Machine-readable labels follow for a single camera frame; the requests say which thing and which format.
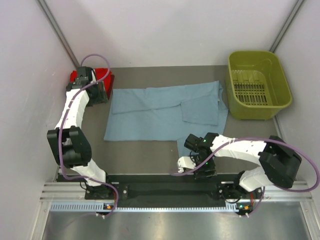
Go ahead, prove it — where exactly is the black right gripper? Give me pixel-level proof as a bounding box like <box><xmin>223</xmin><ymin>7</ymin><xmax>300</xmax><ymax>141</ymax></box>
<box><xmin>188</xmin><ymin>154</ymin><xmax>217</xmax><ymax>179</ymax></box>

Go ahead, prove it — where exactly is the light blue t shirt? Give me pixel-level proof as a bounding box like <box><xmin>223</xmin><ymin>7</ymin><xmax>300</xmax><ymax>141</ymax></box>
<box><xmin>103</xmin><ymin>81</ymin><xmax>228</xmax><ymax>157</ymax></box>

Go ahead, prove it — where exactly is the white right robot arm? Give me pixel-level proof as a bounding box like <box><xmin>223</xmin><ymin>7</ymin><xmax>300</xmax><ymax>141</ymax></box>
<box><xmin>177</xmin><ymin>132</ymin><xmax>302</xmax><ymax>198</ymax></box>

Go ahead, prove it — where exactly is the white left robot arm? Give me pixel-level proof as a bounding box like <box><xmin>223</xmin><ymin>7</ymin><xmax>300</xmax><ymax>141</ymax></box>
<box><xmin>46</xmin><ymin>66</ymin><xmax>117</xmax><ymax>200</ymax></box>

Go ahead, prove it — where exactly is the folded maroon t shirt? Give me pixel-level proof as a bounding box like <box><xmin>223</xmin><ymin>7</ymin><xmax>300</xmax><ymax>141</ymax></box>
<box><xmin>105</xmin><ymin>74</ymin><xmax>115</xmax><ymax>99</ymax></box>

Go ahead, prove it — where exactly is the folded red t shirt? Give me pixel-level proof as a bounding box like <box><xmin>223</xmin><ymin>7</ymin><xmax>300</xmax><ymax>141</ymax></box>
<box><xmin>69</xmin><ymin>67</ymin><xmax>113</xmax><ymax>93</ymax></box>

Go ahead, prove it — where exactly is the olive green plastic basket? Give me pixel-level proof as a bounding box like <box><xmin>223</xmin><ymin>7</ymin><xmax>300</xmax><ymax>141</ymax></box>
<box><xmin>225</xmin><ymin>50</ymin><xmax>293</xmax><ymax>120</ymax></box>

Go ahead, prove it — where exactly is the left corner aluminium profile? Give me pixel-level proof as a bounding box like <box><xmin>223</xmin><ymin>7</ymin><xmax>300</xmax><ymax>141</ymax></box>
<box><xmin>35</xmin><ymin>0</ymin><xmax>80</xmax><ymax>68</ymax></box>

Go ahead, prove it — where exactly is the corner aluminium profile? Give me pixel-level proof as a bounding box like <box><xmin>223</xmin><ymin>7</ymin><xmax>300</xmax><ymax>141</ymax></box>
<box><xmin>35</xmin><ymin>0</ymin><xmax>80</xmax><ymax>68</ymax></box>
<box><xmin>269</xmin><ymin>0</ymin><xmax>306</xmax><ymax>53</ymax></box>

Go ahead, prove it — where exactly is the right corner aluminium profile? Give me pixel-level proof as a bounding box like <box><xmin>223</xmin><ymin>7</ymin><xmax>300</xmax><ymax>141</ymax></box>
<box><xmin>269</xmin><ymin>0</ymin><xmax>306</xmax><ymax>53</ymax></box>

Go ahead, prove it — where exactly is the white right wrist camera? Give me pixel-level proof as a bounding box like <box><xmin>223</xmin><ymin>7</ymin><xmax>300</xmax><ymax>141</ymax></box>
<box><xmin>177</xmin><ymin>156</ymin><xmax>196</xmax><ymax>174</ymax></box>

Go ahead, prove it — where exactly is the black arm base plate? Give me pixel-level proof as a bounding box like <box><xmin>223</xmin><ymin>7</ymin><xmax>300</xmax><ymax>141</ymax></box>
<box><xmin>84</xmin><ymin>181</ymin><xmax>263</xmax><ymax>201</ymax></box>

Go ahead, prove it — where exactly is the slotted grey cable duct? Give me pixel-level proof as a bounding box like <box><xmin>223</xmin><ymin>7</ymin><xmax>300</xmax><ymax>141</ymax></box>
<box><xmin>49</xmin><ymin>201</ymin><xmax>253</xmax><ymax>213</ymax></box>

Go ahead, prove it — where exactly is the aluminium front frame rail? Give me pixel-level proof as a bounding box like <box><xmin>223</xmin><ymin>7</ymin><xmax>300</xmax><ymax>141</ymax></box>
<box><xmin>40</xmin><ymin>182</ymin><xmax>313</xmax><ymax>202</ymax></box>

